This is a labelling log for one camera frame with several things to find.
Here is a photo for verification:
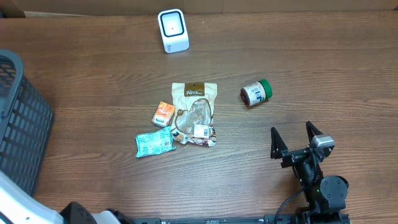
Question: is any small orange box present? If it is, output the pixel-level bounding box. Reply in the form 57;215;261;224
152;101;175;128

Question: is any grey plastic mesh basket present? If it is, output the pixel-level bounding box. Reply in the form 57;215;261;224
1;49;54;196

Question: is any brown cardboard backdrop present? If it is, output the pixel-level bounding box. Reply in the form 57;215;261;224
1;0;397;17

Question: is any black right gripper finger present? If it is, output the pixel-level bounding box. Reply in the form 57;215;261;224
271;127;289;159
306;121;323;143

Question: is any teal snack packet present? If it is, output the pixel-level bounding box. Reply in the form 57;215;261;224
136;126;176;157

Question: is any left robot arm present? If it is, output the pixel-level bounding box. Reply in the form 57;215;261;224
1;173;132;224

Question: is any white barcode scanner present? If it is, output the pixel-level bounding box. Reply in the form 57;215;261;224
157;9;190;54

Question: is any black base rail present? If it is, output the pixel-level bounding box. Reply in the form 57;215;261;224
124;213;351;224

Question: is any beige snack pouch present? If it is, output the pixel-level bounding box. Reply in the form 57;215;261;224
171;83;218;147

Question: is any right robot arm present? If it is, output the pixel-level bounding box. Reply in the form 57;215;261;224
264;121;350;224

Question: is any green lid jar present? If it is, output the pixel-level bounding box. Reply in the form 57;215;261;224
240;80;273;106

